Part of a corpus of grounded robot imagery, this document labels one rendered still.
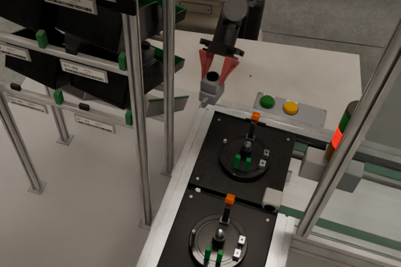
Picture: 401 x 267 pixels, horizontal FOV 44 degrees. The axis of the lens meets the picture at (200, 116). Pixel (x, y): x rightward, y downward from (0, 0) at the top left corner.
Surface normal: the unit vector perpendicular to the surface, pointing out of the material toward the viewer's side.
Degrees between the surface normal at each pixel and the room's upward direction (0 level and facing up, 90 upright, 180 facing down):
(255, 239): 0
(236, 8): 42
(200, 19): 8
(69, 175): 0
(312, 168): 90
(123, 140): 0
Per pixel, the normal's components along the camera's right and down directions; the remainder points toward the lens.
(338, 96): 0.05, -0.59
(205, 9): -0.15, 0.87
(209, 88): -0.44, 0.59
